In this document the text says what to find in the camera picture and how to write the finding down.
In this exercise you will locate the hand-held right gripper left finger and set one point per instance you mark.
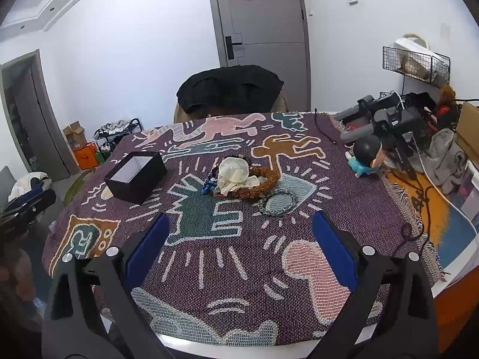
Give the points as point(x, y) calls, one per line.
point(149, 246)

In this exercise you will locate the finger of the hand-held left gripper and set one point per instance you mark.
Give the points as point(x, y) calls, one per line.
point(15, 228)
point(37, 200)

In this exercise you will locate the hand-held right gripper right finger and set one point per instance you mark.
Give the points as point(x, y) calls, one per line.
point(333, 246)

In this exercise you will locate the black jewelry box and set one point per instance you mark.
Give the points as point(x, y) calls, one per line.
point(123, 190)

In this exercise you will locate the white butterfly hair clip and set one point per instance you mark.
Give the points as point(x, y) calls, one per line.
point(234, 174)

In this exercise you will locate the person's left hand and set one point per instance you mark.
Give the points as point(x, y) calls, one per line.
point(18, 276)

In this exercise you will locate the white clothing pile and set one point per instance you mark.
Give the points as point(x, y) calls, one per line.
point(26, 185)

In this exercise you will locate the grey sofa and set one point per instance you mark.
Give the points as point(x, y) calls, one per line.
point(4, 183)

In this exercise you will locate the green leaf-shaped mat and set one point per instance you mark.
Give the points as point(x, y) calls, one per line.
point(76, 187)

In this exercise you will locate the orange box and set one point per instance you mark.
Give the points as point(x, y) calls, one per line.
point(86, 156)

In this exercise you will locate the small open cardboard box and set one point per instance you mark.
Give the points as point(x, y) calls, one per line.
point(75, 136)

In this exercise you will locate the green shopping bag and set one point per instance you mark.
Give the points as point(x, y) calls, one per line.
point(100, 156)

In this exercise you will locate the grey open side door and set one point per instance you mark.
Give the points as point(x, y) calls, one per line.
point(41, 119)

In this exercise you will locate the purple printed woven blanket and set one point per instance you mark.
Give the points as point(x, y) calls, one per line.
point(243, 269)

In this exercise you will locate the round-headed toy figure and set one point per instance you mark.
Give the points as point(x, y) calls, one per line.
point(366, 149)

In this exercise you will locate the black shoe rack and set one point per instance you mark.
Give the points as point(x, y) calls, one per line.
point(119, 131)

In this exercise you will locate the orange printed mat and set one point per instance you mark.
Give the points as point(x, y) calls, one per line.
point(441, 217)

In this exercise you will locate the tan chair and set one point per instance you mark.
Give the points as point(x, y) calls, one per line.
point(179, 115)

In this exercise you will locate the grey cloth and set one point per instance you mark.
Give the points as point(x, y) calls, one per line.
point(445, 157)

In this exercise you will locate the black jacket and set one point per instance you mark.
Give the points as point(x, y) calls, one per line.
point(232, 86)

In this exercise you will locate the large brown cardboard box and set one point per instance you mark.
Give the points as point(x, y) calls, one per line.
point(469, 127)

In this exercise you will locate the brown plush toy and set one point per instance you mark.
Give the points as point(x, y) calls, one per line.
point(447, 97)

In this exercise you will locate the grey room door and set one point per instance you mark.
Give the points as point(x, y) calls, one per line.
point(262, 18)

